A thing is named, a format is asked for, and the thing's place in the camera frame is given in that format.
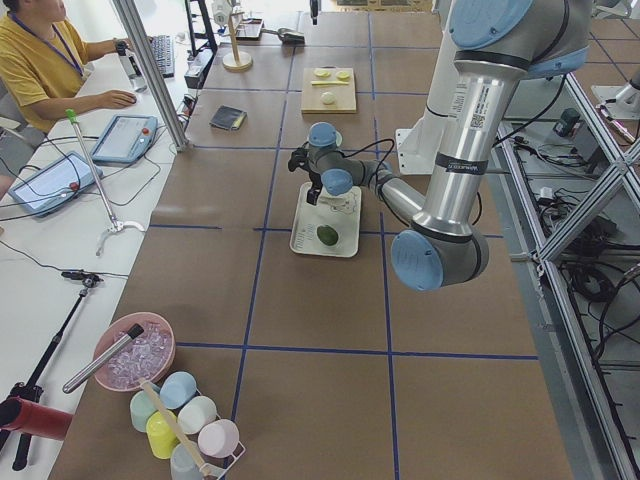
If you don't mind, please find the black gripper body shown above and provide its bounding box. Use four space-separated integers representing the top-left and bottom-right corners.
309 171 323 192

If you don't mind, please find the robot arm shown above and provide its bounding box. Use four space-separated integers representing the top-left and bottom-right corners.
299 1 592 291

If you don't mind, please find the pink bowl with ice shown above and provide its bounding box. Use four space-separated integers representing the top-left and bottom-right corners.
94 312 176 392

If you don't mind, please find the white bear tray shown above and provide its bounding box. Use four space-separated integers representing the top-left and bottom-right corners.
290 182 362 258

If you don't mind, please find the green avocado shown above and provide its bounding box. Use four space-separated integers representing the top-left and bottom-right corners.
316 225 339 246

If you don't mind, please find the wooden cutting board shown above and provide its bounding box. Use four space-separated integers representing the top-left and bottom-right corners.
301 67 357 114

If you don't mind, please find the yellow plastic knife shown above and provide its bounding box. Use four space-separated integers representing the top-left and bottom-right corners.
310 80 350 86

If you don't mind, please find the grey folded cloth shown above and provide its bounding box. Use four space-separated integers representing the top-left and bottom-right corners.
209 105 247 131

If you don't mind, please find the wooden mug tree stand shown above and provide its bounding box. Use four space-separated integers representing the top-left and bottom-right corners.
222 1 253 72

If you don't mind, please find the metal scoop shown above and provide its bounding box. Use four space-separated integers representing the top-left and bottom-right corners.
261 28 305 45

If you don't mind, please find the far blue teach pendant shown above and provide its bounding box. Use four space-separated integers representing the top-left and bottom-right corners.
91 114 158 165

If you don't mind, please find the blue teach pendant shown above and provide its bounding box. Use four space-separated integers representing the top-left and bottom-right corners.
9 151 95 216
91 114 158 165

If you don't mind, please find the reacher grabber tool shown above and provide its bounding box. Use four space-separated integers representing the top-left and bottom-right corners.
65 109 146 256

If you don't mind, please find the black keyboard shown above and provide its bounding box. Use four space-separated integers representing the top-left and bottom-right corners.
150 35 175 78

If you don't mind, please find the metal tube black cap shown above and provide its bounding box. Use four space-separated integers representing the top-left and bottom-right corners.
62 323 144 394

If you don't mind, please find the blue cup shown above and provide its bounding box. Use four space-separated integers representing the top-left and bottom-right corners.
160 371 197 410

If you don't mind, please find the white cup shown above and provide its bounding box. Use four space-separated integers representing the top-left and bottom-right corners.
178 395 217 435

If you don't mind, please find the near blue teach pendant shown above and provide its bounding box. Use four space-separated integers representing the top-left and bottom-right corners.
9 151 95 216

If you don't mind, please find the pink cup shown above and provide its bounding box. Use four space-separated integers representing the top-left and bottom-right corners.
198 419 240 458

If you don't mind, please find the wooden stick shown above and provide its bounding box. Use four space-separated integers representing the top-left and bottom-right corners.
138 379 214 478

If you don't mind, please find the green cup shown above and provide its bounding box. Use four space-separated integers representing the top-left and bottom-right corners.
129 390 157 433

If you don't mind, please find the yellow cup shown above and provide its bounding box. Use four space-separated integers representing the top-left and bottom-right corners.
145 411 179 460

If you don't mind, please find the person in yellow shirt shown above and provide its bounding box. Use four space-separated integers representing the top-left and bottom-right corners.
1 1 136 133

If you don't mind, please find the grey cup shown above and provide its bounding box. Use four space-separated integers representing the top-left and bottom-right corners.
170 444 204 480

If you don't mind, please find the black tripod stick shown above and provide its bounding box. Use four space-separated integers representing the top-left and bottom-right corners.
1 270 103 471

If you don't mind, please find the red cylinder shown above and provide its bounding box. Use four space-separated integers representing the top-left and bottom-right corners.
1 397 73 440

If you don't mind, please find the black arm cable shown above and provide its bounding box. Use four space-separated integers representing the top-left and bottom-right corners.
339 138 484 226

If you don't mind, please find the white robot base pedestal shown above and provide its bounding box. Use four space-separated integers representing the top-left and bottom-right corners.
396 1 459 175

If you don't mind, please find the aluminium frame post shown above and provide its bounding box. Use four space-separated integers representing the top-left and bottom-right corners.
113 0 188 152

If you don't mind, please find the white wire cup rack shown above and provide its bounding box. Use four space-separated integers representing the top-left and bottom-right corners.
149 384 248 480

